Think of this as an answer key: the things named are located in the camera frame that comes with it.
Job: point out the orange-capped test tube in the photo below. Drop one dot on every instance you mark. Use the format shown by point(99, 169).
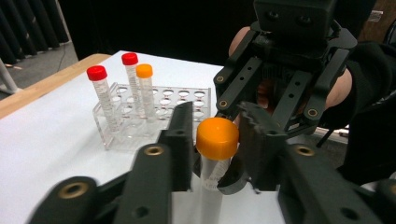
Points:
point(144, 71)
point(218, 138)

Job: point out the white table mat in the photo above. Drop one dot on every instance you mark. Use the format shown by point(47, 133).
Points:
point(46, 149)

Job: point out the clear acrylic test tube rack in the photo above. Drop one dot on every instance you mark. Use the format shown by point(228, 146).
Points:
point(186, 93)

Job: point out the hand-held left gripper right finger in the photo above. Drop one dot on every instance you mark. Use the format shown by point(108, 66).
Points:
point(261, 149)

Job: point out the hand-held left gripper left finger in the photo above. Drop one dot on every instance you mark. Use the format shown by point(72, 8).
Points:
point(182, 146)

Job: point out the red-capped test tube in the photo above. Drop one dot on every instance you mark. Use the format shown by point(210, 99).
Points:
point(96, 73)
point(130, 59)

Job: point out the white metal desk frame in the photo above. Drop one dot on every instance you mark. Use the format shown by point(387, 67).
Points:
point(6, 77)

